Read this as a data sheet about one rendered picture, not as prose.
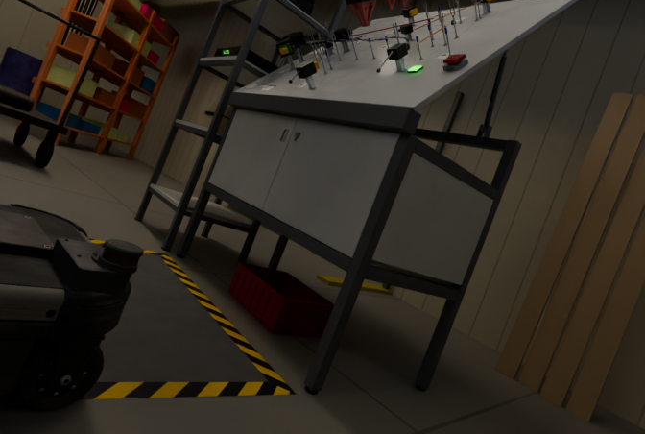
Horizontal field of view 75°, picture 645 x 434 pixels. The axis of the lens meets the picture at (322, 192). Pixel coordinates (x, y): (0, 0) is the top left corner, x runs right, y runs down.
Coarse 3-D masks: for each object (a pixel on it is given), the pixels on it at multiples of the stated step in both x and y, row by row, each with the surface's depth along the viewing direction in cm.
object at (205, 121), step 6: (216, 102) 237; (210, 108) 234; (228, 108) 223; (204, 114) 233; (210, 114) 227; (228, 114) 224; (204, 120) 230; (210, 120) 225; (222, 120) 222; (204, 126) 230; (222, 126) 222; (222, 132) 224
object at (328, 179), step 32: (320, 128) 153; (352, 128) 140; (288, 160) 162; (320, 160) 147; (352, 160) 135; (384, 160) 125; (288, 192) 156; (320, 192) 142; (352, 192) 131; (288, 224) 150; (320, 224) 138; (352, 224) 127; (352, 256) 123
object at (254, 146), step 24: (240, 120) 202; (264, 120) 185; (288, 120) 170; (240, 144) 195; (264, 144) 179; (216, 168) 205; (240, 168) 188; (264, 168) 173; (240, 192) 182; (264, 192) 168
